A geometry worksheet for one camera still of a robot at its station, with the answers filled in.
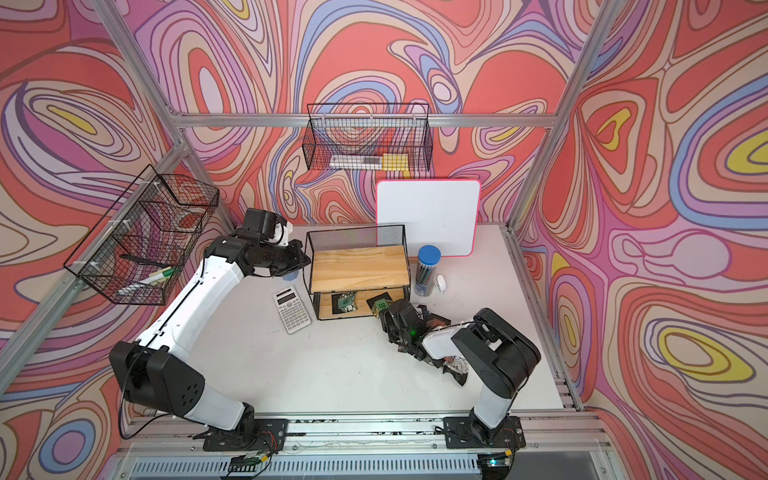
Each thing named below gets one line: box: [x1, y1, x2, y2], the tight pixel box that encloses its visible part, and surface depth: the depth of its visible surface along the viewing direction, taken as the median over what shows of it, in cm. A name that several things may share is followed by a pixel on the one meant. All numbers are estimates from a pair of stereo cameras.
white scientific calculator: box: [272, 285, 313, 335], surface depth 97 cm
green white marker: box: [140, 266, 177, 285], surface depth 73 cm
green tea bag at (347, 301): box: [337, 291, 358, 313], surface depth 98 cm
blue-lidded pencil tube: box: [414, 245, 441, 297], surface depth 89 cm
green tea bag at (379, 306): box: [372, 298, 391, 319], surface depth 97 cm
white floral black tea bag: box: [442, 355, 469, 386], surface depth 84 cm
